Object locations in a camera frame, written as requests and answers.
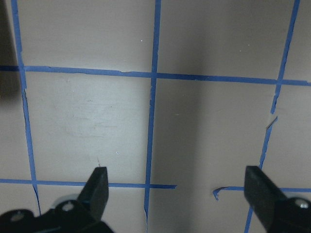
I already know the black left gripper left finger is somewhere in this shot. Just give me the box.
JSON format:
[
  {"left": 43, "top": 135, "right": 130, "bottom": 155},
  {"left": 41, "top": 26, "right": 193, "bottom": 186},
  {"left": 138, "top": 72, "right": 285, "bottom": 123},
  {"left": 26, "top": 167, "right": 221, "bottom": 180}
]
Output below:
[{"left": 0, "top": 167, "right": 113, "bottom": 233}]

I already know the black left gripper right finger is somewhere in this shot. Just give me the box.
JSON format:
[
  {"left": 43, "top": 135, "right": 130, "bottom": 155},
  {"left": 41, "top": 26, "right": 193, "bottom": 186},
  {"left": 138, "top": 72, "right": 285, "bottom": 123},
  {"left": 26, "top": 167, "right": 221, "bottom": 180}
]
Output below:
[{"left": 244, "top": 166, "right": 311, "bottom": 233}]

